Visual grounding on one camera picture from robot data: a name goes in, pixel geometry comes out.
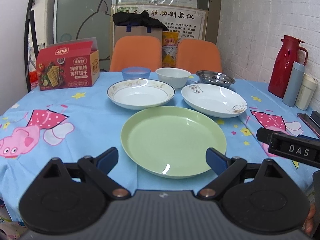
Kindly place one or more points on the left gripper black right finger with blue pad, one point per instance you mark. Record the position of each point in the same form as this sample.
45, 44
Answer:
258, 197

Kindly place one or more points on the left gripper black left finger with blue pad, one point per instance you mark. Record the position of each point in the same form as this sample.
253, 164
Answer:
65, 198

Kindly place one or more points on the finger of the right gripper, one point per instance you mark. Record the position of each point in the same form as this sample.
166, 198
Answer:
268, 136

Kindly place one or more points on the white plate floral pattern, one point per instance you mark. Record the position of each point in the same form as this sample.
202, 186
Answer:
214, 100

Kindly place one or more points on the stainless steel bowl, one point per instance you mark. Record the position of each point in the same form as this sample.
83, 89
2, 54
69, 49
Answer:
215, 78

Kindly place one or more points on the green plate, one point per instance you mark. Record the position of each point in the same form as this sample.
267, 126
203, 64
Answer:
171, 142

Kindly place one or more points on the white ceramic bowl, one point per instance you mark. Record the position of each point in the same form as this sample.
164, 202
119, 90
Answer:
175, 77

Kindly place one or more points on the white plate gold rim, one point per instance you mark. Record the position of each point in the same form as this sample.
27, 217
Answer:
139, 94

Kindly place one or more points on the blue plastic bowl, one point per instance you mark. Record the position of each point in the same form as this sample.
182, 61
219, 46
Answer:
135, 73

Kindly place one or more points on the person's hand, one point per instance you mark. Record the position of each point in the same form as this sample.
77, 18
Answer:
308, 224

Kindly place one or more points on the black box on table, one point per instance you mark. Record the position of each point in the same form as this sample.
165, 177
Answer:
312, 121

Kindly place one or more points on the grey-blue tumbler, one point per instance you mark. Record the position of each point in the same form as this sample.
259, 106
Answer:
294, 84

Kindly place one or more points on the cream cup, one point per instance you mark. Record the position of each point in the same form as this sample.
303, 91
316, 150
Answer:
306, 92

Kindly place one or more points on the red thermos jug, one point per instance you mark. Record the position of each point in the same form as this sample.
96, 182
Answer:
288, 54

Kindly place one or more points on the right orange chair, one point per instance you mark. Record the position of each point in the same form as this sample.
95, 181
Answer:
194, 55

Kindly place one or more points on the orange chair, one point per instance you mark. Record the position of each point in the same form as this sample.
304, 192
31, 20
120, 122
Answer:
194, 55
136, 51

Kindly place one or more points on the yellow snack bag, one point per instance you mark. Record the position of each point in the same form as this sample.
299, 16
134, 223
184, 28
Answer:
169, 48

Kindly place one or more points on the white poster board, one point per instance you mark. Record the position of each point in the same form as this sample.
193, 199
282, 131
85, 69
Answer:
189, 23

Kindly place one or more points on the red cracker box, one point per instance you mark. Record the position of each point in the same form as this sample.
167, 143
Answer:
69, 64

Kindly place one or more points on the left orange chair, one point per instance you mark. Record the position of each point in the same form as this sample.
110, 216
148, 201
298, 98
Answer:
136, 51

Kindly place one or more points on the black cloth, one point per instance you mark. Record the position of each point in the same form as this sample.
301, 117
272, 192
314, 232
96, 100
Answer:
134, 19

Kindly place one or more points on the brown paper bag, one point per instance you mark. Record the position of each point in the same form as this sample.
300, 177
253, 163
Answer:
122, 31

